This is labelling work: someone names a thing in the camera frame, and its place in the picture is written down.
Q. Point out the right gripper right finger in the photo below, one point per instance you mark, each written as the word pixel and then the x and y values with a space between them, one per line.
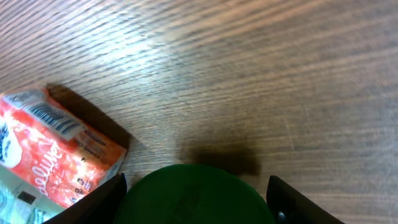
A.
pixel 288 205

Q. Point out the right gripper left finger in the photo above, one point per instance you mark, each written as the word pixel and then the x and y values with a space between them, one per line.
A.
pixel 99 206

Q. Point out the teal snack packet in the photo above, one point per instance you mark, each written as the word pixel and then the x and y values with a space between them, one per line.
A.
pixel 22 203

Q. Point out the green lid jar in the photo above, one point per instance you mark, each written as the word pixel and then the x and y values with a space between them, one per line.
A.
pixel 192 194

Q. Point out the red white tissue pack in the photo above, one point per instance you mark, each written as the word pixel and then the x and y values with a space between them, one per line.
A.
pixel 57 153

